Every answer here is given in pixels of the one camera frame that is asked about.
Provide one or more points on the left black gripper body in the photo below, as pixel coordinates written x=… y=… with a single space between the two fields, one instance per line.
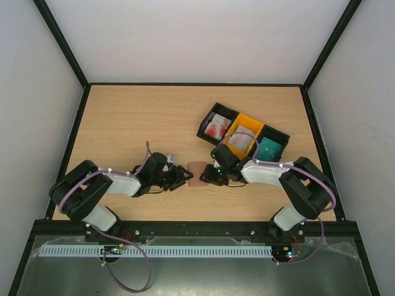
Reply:
x=168 y=181

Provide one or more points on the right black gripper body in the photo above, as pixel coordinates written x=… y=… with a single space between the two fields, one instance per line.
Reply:
x=212 y=175

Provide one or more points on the brown leather card holder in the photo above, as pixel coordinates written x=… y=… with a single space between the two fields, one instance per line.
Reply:
x=196 y=168

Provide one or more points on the yellow bin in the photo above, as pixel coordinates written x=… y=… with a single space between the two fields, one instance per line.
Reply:
x=251 y=124

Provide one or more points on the black bin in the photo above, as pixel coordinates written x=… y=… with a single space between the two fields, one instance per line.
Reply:
x=275 y=135
x=219 y=109

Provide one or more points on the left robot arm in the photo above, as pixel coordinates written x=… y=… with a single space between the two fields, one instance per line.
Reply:
x=79 y=192

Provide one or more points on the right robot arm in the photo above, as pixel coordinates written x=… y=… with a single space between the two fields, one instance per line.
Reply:
x=309 y=191

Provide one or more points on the white patterned card stack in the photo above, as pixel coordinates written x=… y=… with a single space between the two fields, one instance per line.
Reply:
x=241 y=141

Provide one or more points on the teal card stack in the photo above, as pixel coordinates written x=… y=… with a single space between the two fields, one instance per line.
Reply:
x=269 y=150

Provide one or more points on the red white card stack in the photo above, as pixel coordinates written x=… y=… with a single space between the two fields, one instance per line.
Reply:
x=217 y=126

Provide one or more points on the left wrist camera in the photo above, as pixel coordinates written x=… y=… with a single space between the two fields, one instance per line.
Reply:
x=170 y=162

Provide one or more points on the light blue cable duct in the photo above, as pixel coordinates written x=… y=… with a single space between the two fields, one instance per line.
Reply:
x=157 y=251

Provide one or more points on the black frame rail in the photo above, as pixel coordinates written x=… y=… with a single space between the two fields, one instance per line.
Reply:
x=139 y=231

